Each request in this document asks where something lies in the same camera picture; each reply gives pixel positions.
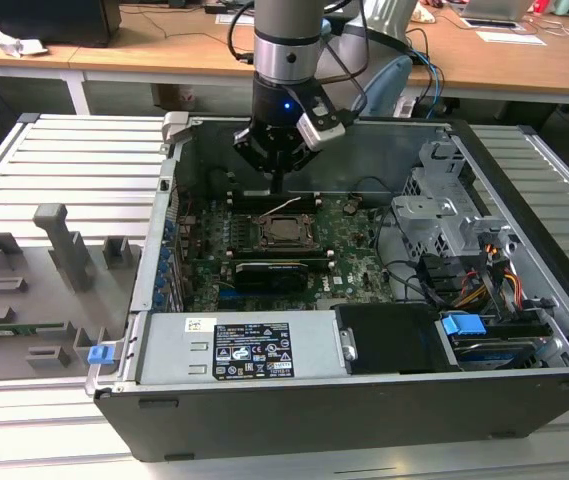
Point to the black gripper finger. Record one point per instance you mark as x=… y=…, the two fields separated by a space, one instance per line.
x=254 y=150
x=304 y=159

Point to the silver CPU plate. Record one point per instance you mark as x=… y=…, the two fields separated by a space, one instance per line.
x=286 y=229

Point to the black RAM slot bank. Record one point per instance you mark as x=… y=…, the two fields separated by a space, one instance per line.
x=279 y=255
x=249 y=202

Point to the CPU socket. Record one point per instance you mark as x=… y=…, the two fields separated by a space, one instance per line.
x=315 y=244

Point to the round coin battery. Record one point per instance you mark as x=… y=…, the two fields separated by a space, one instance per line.
x=351 y=206

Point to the white paper sheet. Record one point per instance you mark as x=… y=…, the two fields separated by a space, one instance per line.
x=509 y=37
x=224 y=20

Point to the white power strip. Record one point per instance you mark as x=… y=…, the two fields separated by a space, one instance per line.
x=404 y=106

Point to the pale blue teach pendant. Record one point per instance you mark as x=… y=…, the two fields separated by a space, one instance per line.
x=391 y=75

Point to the green motherboard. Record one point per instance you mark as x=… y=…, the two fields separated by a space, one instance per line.
x=354 y=270

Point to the black graphics card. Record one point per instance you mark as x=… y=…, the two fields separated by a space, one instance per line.
x=271 y=277

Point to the wooden desk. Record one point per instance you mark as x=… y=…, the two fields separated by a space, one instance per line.
x=164 y=55

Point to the silver metal drive cage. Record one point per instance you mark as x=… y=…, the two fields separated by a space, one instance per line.
x=429 y=215

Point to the beige cloth bag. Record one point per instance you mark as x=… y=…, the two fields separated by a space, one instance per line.
x=424 y=12

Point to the black plastic shroud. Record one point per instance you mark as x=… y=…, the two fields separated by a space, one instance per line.
x=394 y=340

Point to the grey power supply unit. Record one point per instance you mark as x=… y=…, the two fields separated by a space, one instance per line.
x=174 y=350

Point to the blue disk carrier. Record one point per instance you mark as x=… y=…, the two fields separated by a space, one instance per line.
x=461 y=330

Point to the silver laptop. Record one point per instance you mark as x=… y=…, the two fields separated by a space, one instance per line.
x=494 y=7

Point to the black monitor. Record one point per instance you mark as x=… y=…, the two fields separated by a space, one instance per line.
x=39 y=20

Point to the blue case latch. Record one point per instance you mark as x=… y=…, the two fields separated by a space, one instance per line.
x=100 y=355

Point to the crumpled white paper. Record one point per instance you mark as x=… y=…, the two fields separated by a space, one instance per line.
x=19 y=45

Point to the black open PC case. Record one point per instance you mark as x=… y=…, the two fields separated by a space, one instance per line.
x=314 y=420

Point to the grey parts rack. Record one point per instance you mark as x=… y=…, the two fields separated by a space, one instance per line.
x=29 y=300

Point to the green RAM stick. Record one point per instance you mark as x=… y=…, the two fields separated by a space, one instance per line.
x=24 y=329

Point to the pale green cup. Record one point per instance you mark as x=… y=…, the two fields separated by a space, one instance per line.
x=564 y=5

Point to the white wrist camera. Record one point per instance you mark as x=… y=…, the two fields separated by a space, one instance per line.
x=321 y=135

